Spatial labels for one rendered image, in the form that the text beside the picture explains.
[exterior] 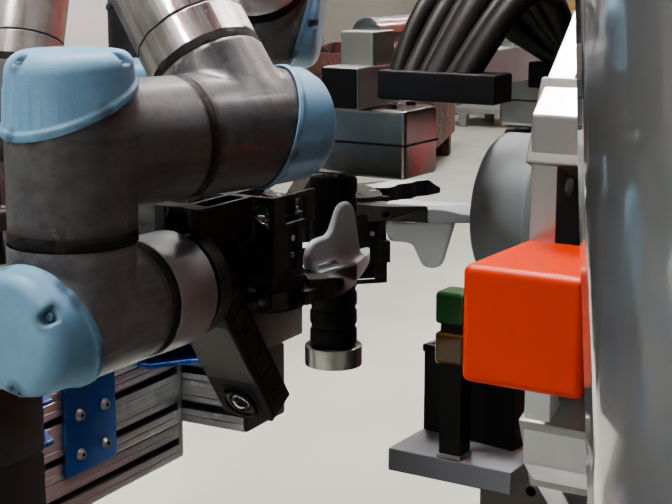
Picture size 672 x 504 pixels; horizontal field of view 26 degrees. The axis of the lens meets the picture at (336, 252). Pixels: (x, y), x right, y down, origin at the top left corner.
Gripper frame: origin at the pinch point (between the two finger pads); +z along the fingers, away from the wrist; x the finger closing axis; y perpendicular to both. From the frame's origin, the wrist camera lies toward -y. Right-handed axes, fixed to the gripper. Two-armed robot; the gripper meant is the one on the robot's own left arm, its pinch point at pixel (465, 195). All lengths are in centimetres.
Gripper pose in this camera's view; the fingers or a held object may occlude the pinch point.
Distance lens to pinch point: 138.6
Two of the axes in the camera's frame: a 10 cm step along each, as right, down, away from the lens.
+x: 2.3, 2.1, -9.5
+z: 9.7, -0.5, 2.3
